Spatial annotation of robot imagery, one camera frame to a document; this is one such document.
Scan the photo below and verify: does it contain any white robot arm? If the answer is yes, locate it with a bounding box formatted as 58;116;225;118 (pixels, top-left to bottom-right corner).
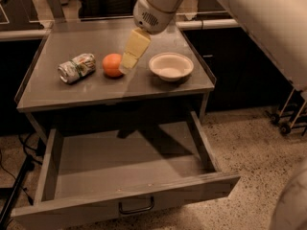
120;0;307;230

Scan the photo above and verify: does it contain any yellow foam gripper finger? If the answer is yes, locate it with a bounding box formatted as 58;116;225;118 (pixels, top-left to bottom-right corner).
119;28;151;75

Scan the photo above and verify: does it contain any white paper bowl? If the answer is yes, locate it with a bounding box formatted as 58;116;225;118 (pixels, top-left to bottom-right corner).
149;53;194;82

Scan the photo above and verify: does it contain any crushed soda can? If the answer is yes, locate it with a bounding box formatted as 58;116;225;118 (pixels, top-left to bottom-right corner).
58;54;96;84

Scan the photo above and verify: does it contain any wheeled cart frame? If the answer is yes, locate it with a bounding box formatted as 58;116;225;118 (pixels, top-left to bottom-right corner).
266;88;307;136

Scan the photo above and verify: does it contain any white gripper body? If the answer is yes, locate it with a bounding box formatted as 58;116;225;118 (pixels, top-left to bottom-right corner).
133;0;175;35

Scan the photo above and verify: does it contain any grey metal cabinet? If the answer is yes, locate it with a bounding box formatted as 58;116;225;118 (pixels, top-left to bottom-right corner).
14;14;217;146

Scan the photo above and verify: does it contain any black floor cable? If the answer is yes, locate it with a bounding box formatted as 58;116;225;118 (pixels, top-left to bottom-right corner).
17;132;44;166

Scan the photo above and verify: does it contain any black drawer handle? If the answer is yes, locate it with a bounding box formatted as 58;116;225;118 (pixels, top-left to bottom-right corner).
118;196;155;216

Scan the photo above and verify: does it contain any white counter rail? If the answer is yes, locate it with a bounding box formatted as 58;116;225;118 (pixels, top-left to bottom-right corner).
177;19;239;31

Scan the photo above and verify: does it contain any black tripod leg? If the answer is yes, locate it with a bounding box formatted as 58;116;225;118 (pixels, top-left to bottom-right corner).
0;155;35;230

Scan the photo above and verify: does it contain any grey open top drawer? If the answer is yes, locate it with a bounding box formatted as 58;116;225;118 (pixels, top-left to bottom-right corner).
12;111;240;230

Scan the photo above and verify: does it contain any orange fruit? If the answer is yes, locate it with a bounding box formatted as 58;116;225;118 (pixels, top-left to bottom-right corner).
102;54;123;78

